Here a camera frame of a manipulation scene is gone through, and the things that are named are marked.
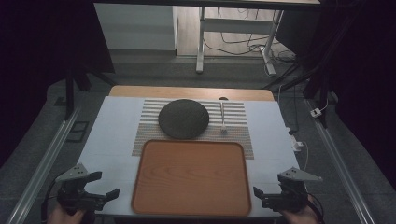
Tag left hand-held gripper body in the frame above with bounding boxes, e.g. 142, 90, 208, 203
55, 162, 106, 216

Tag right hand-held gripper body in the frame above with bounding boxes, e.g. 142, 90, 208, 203
261, 166, 323, 214

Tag person's right hand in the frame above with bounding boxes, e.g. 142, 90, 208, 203
279, 201, 319, 224

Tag person's left hand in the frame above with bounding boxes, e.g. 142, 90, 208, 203
46, 206, 87, 224

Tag white table cover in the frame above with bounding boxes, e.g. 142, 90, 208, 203
76, 95, 301, 218

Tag striped woven placemat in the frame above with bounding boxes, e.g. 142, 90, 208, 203
131, 98, 255, 161

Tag brown wooden tray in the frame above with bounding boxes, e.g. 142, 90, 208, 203
131, 139, 253, 218

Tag black metal stand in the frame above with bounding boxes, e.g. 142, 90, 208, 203
262, 18, 344, 129
63, 60, 118, 121

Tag dark round plate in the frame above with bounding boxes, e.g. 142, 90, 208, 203
157, 98, 210, 140

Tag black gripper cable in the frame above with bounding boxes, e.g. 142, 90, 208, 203
306, 191, 326, 224
40, 177, 62, 222

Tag aluminium rail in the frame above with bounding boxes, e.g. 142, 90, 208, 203
6, 104, 82, 224
304, 98, 376, 224

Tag black rectangular frame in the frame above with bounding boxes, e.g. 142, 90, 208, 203
65, 120, 91, 144

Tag tangled floor cables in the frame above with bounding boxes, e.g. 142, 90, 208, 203
204, 7, 297, 71

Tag white desk frame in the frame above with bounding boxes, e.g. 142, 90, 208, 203
195, 6, 285, 77

